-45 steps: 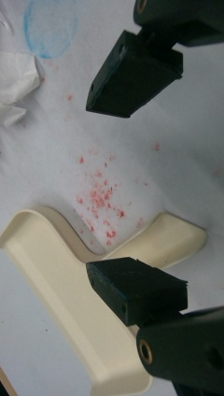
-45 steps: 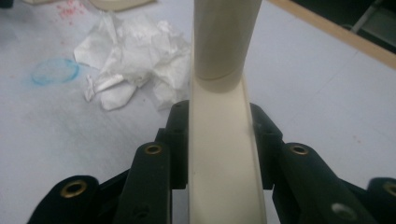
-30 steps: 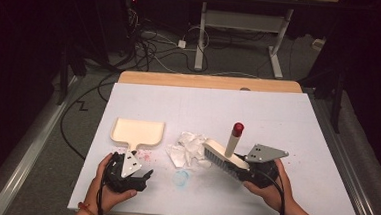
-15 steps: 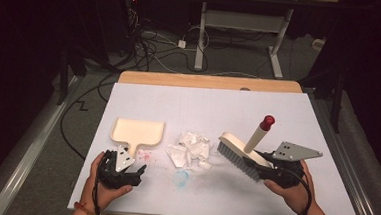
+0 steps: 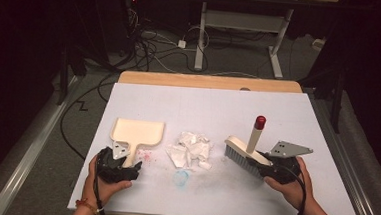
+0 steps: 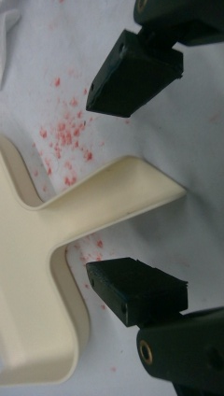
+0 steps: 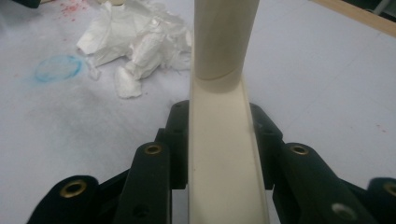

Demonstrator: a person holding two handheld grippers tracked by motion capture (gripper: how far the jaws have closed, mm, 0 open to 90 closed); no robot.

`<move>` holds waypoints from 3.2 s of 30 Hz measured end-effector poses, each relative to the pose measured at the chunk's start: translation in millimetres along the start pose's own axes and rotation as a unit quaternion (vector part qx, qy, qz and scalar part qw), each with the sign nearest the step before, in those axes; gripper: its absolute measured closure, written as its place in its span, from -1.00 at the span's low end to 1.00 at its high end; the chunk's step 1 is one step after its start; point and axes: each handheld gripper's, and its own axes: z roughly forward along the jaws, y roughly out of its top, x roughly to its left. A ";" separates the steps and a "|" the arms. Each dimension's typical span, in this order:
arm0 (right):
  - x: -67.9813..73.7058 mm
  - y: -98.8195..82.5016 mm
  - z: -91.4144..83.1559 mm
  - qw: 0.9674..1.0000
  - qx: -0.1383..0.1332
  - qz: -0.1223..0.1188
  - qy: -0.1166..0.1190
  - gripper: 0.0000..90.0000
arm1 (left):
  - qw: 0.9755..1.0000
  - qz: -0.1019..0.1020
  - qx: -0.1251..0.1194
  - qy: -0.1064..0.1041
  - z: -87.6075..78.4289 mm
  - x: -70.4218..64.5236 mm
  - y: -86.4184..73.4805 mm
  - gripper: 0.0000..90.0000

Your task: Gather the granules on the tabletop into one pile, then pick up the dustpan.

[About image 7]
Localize wooden table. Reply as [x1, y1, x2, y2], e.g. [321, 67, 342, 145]
[309, 0, 396, 39]

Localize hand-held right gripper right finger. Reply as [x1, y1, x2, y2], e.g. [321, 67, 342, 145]
[249, 103, 284, 190]

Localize scatter of red crumbs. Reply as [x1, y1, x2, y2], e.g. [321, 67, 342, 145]
[59, 0, 90, 22]

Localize pile of white tissue scraps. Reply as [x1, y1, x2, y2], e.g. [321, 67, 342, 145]
[76, 0, 194, 100]

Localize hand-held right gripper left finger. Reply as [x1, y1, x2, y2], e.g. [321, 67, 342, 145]
[155, 100, 190, 190]

